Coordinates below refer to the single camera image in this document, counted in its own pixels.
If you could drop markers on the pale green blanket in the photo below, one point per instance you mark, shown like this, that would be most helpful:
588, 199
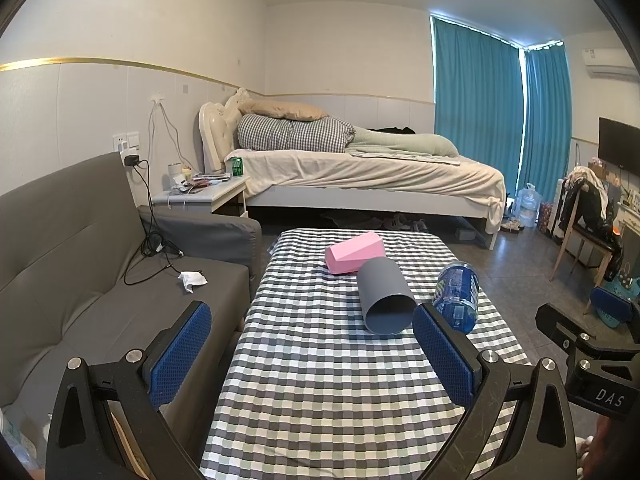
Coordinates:
405, 142

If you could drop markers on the narrow teal curtain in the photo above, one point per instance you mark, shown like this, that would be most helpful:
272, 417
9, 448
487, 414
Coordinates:
545, 115

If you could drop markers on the person's right forearm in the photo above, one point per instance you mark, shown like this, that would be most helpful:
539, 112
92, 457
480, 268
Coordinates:
600, 447

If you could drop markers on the teal basket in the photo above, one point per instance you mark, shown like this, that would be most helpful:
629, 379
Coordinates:
620, 295

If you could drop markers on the beige pillow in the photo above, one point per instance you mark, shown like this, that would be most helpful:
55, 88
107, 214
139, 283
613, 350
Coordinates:
285, 110

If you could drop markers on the white nightstand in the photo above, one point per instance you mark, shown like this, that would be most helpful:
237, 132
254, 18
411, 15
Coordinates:
205, 197

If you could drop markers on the white air conditioner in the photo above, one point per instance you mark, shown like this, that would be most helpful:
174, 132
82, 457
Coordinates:
607, 62

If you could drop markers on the green can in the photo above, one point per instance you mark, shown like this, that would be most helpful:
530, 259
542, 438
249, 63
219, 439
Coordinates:
236, 167

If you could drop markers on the wide teal curtain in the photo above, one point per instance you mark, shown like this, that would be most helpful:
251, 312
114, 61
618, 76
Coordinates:
475, 100

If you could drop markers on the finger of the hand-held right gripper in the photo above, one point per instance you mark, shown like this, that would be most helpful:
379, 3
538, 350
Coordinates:
611, 306
560, 322

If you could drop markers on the grey cup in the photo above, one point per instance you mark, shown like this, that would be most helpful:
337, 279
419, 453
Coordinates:
385, 300

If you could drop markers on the pink box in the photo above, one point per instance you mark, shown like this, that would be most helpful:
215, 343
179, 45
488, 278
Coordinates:
354, 256

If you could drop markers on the white wall socket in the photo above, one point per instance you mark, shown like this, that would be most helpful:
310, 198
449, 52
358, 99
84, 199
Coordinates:
127, 143

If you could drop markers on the blue water bottle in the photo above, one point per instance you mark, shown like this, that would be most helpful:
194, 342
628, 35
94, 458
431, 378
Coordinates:
457, 294

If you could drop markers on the wooden chair with clothes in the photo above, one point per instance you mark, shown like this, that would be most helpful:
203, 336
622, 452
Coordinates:
592, 200

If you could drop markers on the checkered tablecloth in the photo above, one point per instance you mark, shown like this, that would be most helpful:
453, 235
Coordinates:
320, 360

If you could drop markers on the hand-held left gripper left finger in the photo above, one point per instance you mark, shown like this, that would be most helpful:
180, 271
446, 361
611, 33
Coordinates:
180, 355

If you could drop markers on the black television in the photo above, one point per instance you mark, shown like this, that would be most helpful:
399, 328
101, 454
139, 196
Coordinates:
619, 145

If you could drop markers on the clear water jug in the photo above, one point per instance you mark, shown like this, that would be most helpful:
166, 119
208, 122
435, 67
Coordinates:
529, 205

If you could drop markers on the white bed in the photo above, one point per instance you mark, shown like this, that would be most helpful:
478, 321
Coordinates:
360, 180

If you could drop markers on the checkered quilt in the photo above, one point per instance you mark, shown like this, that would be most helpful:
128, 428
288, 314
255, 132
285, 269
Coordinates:
295, 132

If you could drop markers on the white crumpled tissue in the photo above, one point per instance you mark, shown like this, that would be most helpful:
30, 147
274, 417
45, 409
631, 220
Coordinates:
191, 280

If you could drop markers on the grey sofa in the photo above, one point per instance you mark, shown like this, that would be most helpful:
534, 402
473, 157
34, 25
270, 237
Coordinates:
90, 280

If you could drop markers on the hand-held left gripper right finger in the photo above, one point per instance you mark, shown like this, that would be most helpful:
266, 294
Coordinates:
442, 355

